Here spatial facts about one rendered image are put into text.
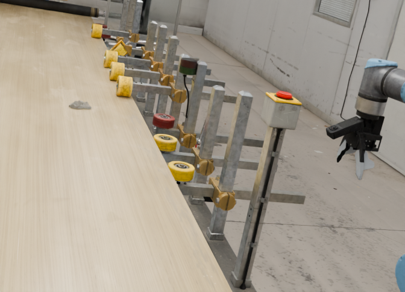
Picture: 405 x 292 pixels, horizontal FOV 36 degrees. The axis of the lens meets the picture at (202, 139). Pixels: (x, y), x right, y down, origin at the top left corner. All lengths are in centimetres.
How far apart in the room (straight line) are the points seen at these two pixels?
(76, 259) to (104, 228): 15
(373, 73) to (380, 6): 431
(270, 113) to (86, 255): 55
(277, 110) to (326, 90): 538
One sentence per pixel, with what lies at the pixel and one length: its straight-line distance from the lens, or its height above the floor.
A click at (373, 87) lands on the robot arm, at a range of 196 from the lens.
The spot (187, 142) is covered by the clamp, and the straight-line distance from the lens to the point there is 229.
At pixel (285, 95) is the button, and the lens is 153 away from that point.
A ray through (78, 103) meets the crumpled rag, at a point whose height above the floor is 91.
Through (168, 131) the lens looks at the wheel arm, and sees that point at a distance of 233.
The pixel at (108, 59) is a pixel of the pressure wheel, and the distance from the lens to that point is 297.
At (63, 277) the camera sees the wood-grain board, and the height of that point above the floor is 90.
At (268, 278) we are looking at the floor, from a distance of 328.
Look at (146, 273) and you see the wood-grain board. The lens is 128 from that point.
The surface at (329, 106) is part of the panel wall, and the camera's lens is 677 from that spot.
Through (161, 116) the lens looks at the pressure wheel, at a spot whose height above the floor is 90.
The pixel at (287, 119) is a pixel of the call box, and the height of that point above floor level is 118.
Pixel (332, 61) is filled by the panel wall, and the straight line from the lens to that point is 684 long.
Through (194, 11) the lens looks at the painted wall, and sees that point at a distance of 1116.
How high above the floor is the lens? 154
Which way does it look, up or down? 17 degrees down
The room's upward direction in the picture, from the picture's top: 11 degrees clockwise
